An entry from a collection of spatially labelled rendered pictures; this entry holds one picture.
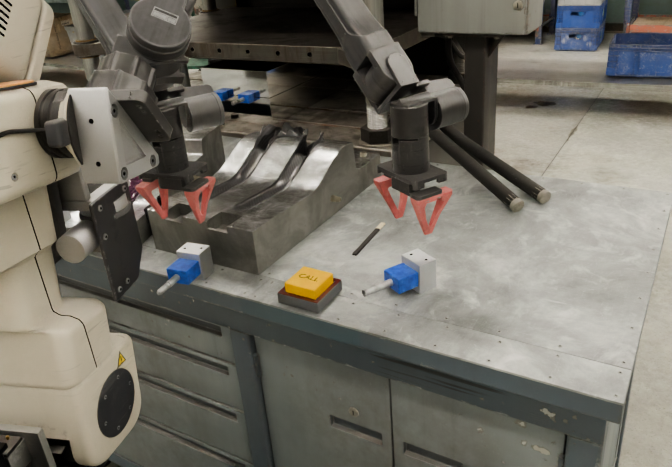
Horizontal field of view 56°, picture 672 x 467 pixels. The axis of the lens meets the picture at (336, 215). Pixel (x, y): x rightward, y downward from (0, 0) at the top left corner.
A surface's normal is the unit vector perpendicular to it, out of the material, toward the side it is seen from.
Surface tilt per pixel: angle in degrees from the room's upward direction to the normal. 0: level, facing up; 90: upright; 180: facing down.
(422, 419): 90
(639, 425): 0
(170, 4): 47
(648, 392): 0
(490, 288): 0
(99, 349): 90
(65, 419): 82
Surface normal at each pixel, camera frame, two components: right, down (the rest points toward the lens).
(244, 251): -0.50, 0.40
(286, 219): 0.86, 0.16
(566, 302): -0.07, -0.90
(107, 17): 0.30, -0.36
